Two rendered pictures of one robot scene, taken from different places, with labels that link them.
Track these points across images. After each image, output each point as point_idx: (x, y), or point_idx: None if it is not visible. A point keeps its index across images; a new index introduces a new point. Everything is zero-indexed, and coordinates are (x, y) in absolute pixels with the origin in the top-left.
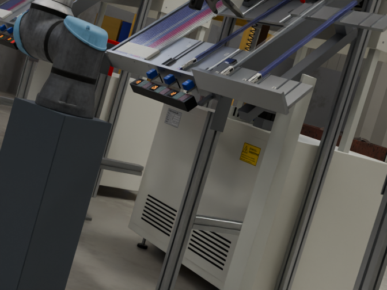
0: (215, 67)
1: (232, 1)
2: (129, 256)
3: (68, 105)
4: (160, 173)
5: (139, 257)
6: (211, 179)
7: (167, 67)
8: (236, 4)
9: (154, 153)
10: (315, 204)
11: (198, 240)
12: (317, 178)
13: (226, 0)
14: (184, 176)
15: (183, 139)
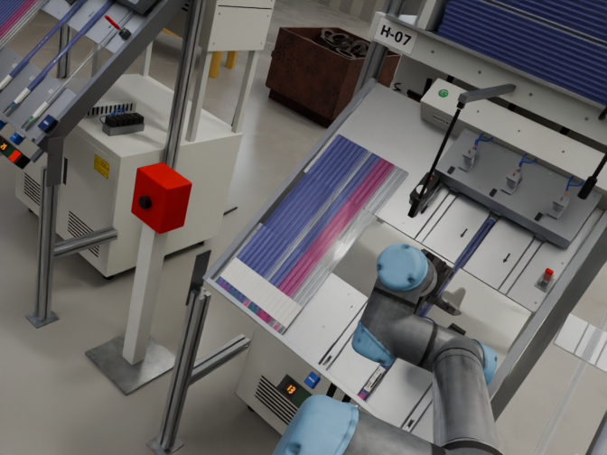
0: (424, 401)
1: (451, 301)
2: (254, 454)
3: None
4: (278, 361)
5: (264, 447)
6: (363, 411)
7: (343, 387)
8: (456, 303)
9: (264, 332)
10: None
11: None
12: (499, 415)
13: (447, 312)
14: (319, 385)
15: None
